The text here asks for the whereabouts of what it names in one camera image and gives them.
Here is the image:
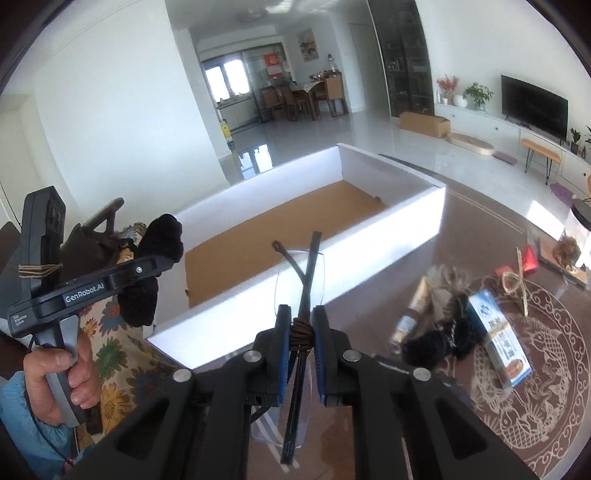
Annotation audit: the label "black hair scrunchie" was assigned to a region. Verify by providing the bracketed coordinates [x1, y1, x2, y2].
[401, 295, 485, 367]
[116, 213, 184, 328]

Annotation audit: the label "balcony window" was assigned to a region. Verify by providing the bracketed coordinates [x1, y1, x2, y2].
[204, 59, 254, 99]

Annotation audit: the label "blue and white medicine box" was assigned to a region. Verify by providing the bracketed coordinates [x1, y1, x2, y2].
[464, 288, 533, 393]

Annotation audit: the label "wooden bench with metal legs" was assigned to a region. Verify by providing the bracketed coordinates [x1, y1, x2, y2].
[521, 138, 563, 185]

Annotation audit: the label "flat dark book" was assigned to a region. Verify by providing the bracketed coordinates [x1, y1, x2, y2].
[538, 240, 591, 289]

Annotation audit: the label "person's left hand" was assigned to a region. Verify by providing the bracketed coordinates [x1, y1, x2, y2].
[23, 330, 101, 423]

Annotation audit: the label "dark wooden chair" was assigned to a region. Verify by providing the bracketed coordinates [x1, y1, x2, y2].
[60, 198, 127, 278]

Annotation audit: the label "rhinestone bow hair clip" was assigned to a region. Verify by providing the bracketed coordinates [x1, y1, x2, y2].
[425, 264, 474, 319]

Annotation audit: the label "rimless glasses with black temples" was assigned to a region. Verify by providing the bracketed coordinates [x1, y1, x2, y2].
[252, 231, 329, 464]

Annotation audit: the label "gold rhinestone claw clip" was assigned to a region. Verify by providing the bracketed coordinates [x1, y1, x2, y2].
[492, 247, 534, 317]

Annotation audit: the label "light wooden dining chair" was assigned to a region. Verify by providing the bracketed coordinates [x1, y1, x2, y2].
[322, 75, 350, 118]

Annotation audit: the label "person's left forearm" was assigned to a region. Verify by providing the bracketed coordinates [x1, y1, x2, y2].
[0, 371, 77, 480]

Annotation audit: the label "gold perfume bottle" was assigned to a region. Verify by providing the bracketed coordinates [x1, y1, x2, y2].
[388, 276, 437, 355]

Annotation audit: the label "white low cabinet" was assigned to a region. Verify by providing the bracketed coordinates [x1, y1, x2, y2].
[434, 102, 591, 195]

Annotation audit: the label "brown cardboard box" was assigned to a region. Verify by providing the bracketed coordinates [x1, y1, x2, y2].
[398, 111, 451, 139]

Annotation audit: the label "round beige pet bed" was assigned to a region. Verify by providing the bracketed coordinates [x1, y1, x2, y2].
[445, 131, 496, 158]

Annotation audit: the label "purple floor mat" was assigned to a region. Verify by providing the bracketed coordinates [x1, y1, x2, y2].
[549, 182, 574, 205]

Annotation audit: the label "white cardboard box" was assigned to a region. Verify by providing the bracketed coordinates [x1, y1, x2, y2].
[147, 143, 448, 370]

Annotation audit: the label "dark dining chair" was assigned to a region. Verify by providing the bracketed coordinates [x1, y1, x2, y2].
[261, 87, 289, 123]
[279, 85, 305, 121]

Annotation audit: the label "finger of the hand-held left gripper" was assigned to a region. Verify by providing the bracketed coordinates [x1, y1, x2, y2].
[115, 255, 182, 284]

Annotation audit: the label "brown elastic hair tie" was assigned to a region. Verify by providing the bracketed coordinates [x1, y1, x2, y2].
[287, 318, 315, 354]

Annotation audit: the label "framed wall painting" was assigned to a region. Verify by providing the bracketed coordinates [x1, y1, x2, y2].
[295, 28, 320, 62]

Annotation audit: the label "dark glass display cabinet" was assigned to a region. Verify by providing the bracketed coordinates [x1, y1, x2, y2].
[367, 0, 437, 118]

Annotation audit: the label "green potted plant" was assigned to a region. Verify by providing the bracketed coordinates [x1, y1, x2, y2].
[464, 82, 494, 112]

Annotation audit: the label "white door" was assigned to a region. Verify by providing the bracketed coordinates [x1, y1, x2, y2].
[348, 21, 377, 114]

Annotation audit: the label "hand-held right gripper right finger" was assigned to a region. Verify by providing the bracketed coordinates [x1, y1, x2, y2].
[311, 305, 541, 480]

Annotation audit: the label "wooden dining table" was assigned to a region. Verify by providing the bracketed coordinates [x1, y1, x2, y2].
[295, 82, 345, 121]

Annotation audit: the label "black television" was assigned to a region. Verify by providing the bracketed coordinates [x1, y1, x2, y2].
[501, 75, 570, 140]

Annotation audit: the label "red flowers in vase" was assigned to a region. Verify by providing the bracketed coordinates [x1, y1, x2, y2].
[436, 74, 461, 105]

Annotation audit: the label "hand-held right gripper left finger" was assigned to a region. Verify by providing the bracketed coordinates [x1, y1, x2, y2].
[69, 305, 293, 480]

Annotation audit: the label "floral cloth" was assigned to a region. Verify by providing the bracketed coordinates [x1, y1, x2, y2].
[74, 222, 185, 455]

